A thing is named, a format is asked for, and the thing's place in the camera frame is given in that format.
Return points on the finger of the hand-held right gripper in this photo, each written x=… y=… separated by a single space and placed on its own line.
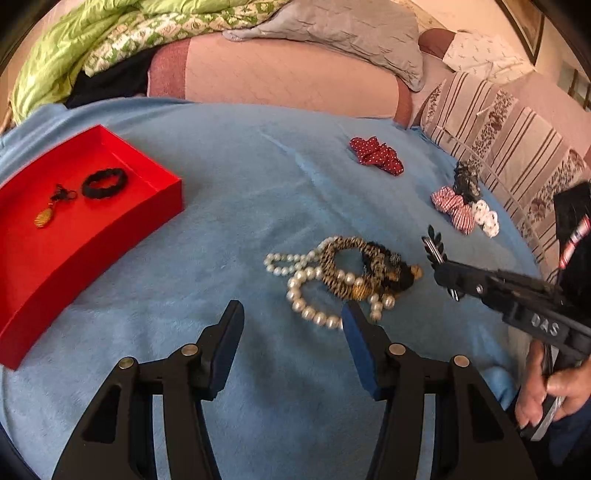
x=471 y=287
x=461 y=270

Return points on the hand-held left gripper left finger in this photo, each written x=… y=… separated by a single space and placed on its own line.
x=227 y=355

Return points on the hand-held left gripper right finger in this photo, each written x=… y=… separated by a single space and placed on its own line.
x=362 y=355

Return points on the black leaf hair clip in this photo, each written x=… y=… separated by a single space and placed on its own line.
x=434 y=244

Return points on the black scrunchie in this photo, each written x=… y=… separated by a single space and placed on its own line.
x=401 y=279

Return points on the leopard print scrunchie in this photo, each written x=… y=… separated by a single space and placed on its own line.
x=330 y=272

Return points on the red tray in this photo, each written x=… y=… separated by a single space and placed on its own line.
x=60 y=267

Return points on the person's right hand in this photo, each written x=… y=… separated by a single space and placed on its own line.
x=531 y=397

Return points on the white dotted scrunchie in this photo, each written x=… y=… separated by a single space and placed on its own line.
x=487 y=219

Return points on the red striped scrunchie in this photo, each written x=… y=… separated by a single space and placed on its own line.
x=455 y=207

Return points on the striped white ribbon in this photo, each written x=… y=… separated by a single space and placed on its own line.
x=575 y=242

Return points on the black hair claw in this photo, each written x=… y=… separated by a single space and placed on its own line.
x=466 y=180

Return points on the person's black clothing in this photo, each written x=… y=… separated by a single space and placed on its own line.
x=570 y=207

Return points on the person's dark trousers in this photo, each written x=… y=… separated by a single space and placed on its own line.
x=563 y=454

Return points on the red polka dot scrunchie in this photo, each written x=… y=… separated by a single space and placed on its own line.
x=376 y=154

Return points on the striped floral cushion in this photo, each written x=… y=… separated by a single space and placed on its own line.
x=508 y=134

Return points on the blue blanket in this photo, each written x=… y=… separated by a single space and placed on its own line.
x=277 y=194

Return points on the white patterned cloth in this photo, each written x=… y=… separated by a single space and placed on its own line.
x=485 y=53

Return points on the grey pillow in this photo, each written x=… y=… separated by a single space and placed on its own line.
x=351 y=32

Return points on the pink quilted cushion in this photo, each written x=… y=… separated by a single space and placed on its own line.
x=277 y=74

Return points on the black cloth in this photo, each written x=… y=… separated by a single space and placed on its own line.
x=111 y=81

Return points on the green patterned quilt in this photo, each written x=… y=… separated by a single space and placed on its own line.
x=55 y=50

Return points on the dark picture frame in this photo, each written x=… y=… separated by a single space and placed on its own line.
x=526 y=27

